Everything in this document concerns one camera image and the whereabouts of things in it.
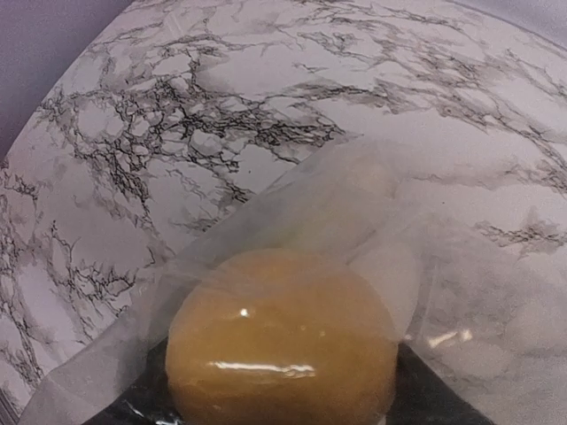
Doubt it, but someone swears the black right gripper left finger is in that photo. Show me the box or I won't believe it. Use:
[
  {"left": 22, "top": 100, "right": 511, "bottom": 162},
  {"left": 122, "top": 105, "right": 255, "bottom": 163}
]
[{"left": 88, "top": 340, "right": 185, "bottom": 425}]

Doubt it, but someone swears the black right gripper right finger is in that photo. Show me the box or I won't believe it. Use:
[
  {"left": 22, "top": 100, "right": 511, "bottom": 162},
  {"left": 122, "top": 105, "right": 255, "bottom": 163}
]
[{"left": 385, "top": 344, "right": 493, "bottom": 425}]

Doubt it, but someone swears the clear zip top bag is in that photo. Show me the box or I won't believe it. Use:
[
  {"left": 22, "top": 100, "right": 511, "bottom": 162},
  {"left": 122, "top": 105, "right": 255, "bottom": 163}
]
[{"left": 20, "top": 143, "right": 566, "bottom": 424}]

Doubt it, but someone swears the yellow fake fruit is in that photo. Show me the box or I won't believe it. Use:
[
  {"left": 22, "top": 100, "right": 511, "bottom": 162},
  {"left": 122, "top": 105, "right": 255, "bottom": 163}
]
[{"left": 165, "top": 249, "right": 398, "bottom": 424}]

